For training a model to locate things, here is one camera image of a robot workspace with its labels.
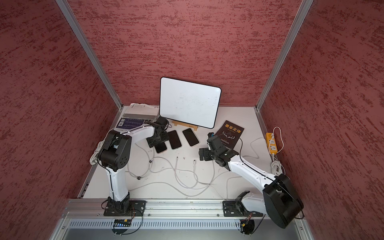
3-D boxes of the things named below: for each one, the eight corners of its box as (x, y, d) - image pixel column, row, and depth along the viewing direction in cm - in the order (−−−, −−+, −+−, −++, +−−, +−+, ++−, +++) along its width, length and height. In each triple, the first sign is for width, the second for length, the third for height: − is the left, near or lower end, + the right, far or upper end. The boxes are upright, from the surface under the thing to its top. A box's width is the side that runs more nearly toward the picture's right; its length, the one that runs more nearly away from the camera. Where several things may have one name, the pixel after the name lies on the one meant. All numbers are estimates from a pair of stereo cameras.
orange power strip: (268, 153, 97) (270, 151, 94) (265, 135, 106) (267, 132, 103) (276, 154, 96) (279, 152, 93) (272, 136, 106) (274, 133, 103)
